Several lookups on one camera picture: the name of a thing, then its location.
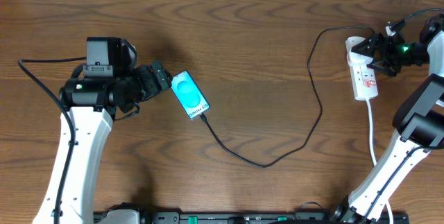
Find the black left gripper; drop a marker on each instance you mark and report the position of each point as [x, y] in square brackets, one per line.
[158, 78]

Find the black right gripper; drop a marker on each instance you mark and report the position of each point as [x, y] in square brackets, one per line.
[387, 42]

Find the white power strip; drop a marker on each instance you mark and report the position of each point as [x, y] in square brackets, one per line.
[363, 78]

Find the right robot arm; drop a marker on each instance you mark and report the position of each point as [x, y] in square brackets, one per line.
[418, 128]

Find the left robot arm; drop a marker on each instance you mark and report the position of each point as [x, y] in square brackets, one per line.
[109, 80]

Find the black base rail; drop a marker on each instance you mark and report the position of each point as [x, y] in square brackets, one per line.
[255, 218]

